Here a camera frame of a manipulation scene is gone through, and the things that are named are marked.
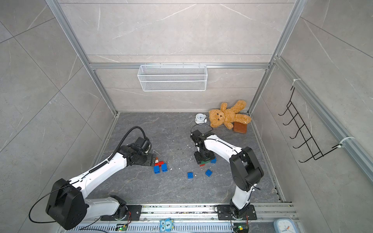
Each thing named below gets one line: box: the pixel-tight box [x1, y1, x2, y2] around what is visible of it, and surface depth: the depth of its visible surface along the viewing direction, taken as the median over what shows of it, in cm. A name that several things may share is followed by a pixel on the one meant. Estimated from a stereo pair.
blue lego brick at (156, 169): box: [153, 165, 161, 175], surface depth 88 cm
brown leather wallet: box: [233, 121, 248, 134], surface depth 109 cm
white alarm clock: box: [194, 113, 207, 125], surface depth 113 cm
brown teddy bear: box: [208, 99, 252, 130], surface depth 109 cm
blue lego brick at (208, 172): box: [204, 168, 214, 178], surface depth 88 cm
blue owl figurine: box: [159, 217, 175, 233], surface depth 70 cm
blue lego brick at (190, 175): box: [186, 171, 194, 180], surface depth 87 cm
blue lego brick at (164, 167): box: [161, 163, 169, 173], surface depth 90 cm
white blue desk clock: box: [273, 218, 299, 233], surface depth 69 cm
